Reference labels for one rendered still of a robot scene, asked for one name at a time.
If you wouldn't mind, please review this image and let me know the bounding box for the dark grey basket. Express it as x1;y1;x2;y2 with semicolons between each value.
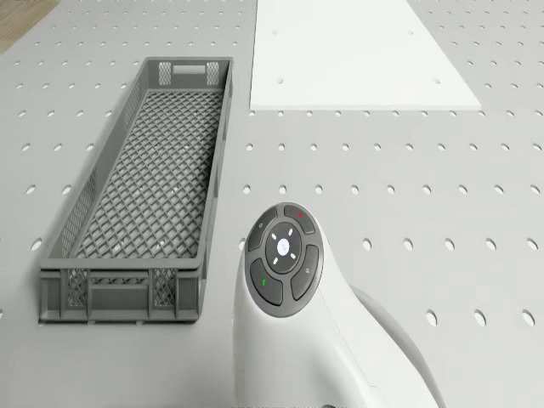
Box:
38;56;235;326

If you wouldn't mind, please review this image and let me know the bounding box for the white board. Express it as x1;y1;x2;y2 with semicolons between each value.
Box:
248;0;485;112

